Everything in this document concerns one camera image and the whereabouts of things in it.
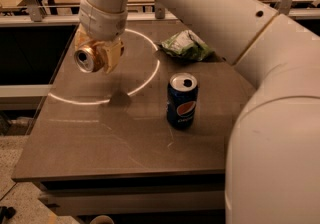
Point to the green chip bag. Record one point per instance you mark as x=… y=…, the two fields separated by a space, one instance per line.
x=186 y=45

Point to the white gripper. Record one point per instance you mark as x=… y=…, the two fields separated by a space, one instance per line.
x=101 y=24

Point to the orange soda can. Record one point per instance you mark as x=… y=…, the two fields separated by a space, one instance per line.
x=88 y=59

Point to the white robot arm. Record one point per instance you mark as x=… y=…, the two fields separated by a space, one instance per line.
x=273 y=157

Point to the blue Pepsi can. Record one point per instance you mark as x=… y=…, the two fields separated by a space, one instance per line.
x=182 y=94

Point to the middle metal railing post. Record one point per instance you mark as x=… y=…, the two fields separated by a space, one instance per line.
x=159 y=10

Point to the black object on floor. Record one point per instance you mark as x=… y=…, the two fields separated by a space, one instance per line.
x=6 y=213

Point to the grey table drawer frame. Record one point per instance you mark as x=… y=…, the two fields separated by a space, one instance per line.
x=135 y=195

